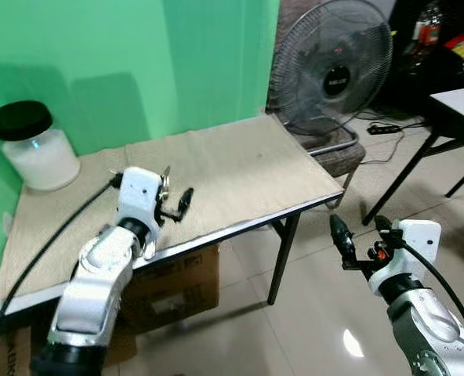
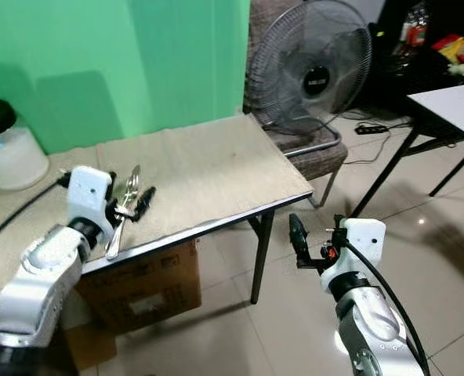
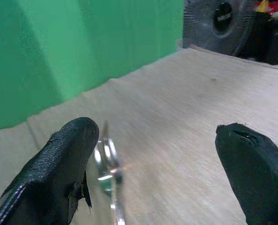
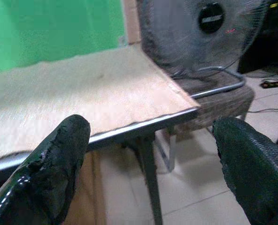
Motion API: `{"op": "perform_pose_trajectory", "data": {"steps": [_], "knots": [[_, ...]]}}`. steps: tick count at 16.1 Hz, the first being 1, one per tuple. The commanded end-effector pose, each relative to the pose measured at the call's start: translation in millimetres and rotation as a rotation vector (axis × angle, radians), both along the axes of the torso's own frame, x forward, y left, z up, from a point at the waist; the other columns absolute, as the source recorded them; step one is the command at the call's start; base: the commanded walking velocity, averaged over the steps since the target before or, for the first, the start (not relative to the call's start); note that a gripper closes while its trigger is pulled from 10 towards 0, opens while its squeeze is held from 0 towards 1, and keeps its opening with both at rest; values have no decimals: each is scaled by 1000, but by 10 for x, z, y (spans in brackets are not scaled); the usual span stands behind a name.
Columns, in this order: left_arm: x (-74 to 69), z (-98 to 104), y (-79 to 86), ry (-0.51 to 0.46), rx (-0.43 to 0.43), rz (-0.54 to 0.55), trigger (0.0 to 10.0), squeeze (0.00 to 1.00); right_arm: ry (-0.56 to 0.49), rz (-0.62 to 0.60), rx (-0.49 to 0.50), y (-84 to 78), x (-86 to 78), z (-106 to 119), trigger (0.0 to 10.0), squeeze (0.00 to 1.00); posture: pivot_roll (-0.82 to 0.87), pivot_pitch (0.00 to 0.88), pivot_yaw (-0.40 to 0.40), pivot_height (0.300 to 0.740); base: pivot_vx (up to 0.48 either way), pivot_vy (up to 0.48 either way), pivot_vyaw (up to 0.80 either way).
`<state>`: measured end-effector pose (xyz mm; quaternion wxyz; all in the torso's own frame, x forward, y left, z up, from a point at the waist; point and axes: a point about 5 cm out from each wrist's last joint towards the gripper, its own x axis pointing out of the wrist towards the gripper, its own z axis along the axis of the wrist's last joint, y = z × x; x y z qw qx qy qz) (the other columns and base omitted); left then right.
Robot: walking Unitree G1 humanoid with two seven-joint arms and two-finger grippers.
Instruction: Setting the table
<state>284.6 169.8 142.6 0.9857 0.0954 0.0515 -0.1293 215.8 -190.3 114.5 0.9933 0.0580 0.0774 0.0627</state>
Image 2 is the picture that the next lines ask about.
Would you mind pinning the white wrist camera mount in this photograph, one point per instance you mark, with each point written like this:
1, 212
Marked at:
359, 247
89, 194

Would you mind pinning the silver metal spoon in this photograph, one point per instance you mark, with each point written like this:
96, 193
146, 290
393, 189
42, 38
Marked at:
132, 182

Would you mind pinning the black electric fan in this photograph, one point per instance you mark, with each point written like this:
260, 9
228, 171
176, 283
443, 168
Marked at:
310, 70

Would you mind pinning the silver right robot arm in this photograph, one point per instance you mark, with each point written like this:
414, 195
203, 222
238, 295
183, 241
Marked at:
377, 325

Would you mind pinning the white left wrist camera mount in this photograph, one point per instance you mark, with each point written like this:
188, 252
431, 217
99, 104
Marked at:
89, 194

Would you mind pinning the white jar with black lid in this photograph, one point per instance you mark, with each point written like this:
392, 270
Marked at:
12, 157

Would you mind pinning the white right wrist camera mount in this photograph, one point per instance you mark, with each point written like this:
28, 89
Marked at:
359, 247

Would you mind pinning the red and yellow bag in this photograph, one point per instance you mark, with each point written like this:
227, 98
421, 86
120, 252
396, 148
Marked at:
454, 48

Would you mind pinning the black-legged metal table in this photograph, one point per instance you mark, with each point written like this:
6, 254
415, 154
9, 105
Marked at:
259, 258

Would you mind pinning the large brown cardboard box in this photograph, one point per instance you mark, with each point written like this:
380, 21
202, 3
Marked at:
154, 282

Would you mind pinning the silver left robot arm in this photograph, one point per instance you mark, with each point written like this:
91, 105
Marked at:
40, 274

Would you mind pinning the red-labelled bottle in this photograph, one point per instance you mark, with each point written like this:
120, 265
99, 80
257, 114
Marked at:
415, 27

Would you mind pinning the beige table cloth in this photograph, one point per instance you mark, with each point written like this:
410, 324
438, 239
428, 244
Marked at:
224, 172

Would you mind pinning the black power strip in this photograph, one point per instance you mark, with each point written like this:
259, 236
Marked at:
371, 128

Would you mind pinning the white-topped folding table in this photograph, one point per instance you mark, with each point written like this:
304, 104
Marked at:
447, 106

